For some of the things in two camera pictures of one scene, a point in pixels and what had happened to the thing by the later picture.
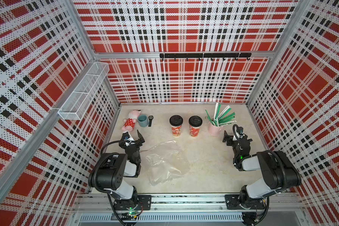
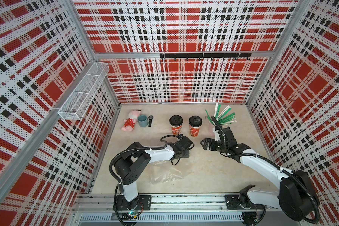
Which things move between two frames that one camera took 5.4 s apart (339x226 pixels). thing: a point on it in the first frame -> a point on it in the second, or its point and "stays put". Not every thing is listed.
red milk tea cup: [195, 122] stays put
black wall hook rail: [198, 55] stays put
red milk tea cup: [176, 121] stays put
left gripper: [138, 142] -> [187, 154]
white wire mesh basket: [76, 104] stays put
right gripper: [230, 139] -> [212, 141]
